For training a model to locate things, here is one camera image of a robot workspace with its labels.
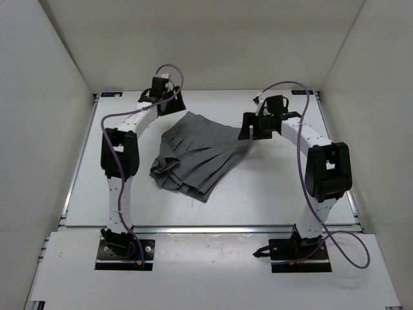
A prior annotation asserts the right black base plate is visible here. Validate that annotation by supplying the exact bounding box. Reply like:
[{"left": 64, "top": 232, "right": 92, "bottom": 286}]
[{"left": 252, "top": 225, "right": 332, "bottom": 273}]

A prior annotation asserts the right corner label sticker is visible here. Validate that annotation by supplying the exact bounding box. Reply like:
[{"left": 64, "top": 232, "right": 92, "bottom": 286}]
[{"left": 291, "top": 90, "right": 314, "bottom": 96}]

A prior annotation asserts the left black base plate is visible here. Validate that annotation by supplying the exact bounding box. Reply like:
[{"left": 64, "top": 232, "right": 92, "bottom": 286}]
[{"left": 95, "top": 229, "right": 156, "bottom": 271}]

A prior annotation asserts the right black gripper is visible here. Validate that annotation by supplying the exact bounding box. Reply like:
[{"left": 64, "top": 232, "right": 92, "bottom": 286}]
[{"left": 238, "top": 113, "right": 272, "bottom": 141}]

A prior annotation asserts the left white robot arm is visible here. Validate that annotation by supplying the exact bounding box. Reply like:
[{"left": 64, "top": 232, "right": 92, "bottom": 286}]
[{"left": 100, "top": 74, "right": 186, "bottom": 257}]

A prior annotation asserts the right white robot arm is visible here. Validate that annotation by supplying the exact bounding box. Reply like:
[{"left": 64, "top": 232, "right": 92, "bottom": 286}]
[{"left": 238, "top": 95, "right": 352, "bottom": 259}]

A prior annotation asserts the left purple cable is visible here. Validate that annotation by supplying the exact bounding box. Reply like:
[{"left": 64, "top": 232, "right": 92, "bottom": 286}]
[{"left": 100, "top": 64, "right": 185, "bottom": 264}]

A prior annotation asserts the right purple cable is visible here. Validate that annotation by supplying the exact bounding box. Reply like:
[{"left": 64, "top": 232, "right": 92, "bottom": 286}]
[{"left": 254, "top": 80, "right": 370, "bottom": 269}]

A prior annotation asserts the left corner label sticker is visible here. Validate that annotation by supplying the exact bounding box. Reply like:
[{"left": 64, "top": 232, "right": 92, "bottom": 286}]
[{"left": 100, "top": 92, "right": 123, "bottom": 98}]

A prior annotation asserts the purple cable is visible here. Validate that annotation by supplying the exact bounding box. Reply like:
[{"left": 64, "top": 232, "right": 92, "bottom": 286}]
[
  {"left": 254, "top": 80, "right": 370, "bottom": 269},
  {"left": 100, "top": 64, "right": 185, "bottom": 264}
]

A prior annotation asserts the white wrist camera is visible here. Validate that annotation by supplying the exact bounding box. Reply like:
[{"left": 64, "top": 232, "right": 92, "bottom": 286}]
[
  {"left": 253, "top": 93, "right": 264, "bottom": 116},
  {"left": 159, "top": 73, "right": 174, "bottom": 91}
]

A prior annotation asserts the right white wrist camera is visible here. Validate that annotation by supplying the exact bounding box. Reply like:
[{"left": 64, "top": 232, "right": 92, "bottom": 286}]
[{"left": 253, "top": 93, "right": 264, "bottom": 116}]

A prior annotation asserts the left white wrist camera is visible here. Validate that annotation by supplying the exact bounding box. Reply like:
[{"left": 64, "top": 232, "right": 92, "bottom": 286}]
[{"left": 159, "top": 73, "right": 174, "bottom": 91}]

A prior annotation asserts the grey pleated skirt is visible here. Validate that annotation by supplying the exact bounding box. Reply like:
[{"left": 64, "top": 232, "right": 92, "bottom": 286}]
[{"left": 150, "top": 112, "right": 252, "bottom": 203}]

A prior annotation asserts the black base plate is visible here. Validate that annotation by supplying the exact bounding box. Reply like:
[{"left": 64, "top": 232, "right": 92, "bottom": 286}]
[
  {"left": 95, "top": 229, "right": 156, "bottom": 271},
  {"left": 252, "top": 225, "right": 332, "bottom": 273}
]

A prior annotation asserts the corner label sticker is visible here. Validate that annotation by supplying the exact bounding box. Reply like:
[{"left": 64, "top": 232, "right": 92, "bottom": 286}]
[
  {"left": 100, "top": 92, "right": 123, "bottom": 98},
  {"left": 291, "top": 90, "right": 314, "bottom": 96}
]

